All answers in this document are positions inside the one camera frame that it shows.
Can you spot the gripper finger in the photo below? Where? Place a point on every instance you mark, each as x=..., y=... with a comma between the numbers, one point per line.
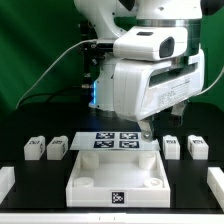
x=146, y=130
x=177, y=113

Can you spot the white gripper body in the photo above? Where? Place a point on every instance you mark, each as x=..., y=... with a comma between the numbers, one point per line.
x=142, y=89

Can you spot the white square tabletop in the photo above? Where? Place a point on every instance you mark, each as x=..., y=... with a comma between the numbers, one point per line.
x=118, y=179

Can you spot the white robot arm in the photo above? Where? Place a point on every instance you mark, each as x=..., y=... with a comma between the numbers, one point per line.
x=111, y=19

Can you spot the white tag sheet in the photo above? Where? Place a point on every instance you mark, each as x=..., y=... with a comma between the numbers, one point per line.
x=112, y=141

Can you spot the white right obstacle block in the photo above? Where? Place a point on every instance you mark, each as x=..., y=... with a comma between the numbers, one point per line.
x=215, y=180

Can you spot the white obstacle block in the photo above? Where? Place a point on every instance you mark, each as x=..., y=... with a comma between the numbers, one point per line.
x=215, y=180
x=7, y=180

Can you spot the white left obstacle block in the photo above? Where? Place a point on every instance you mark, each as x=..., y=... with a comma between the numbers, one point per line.
x=7, y=180

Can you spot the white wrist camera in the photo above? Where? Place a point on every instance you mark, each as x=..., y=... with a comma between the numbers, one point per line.
x=151, y=43

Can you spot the black camera on base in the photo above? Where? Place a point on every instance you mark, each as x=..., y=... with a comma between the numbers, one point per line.
x=102, y=45

